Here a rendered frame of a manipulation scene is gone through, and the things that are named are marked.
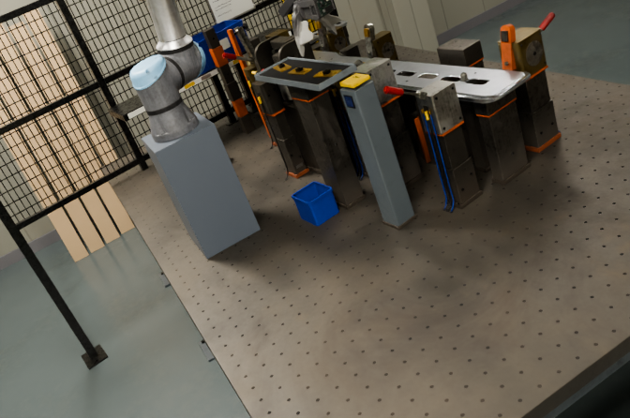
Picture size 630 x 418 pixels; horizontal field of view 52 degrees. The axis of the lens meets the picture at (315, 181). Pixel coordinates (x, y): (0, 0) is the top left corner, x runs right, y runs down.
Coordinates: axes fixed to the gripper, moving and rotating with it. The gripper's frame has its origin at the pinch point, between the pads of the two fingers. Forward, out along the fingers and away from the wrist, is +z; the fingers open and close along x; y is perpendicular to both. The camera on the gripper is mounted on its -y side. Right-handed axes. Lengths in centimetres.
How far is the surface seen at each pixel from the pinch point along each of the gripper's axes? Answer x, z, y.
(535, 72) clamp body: 43, 30, 39
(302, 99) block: -1.2, 15.7, -12.3
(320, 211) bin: -10, 50, -13
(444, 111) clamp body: 7.9, 24.3, 29.5
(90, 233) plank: 11, 113, -256
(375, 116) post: -4.2, 19.6, 16.1
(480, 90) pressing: 20.4, 24.4, 33.7
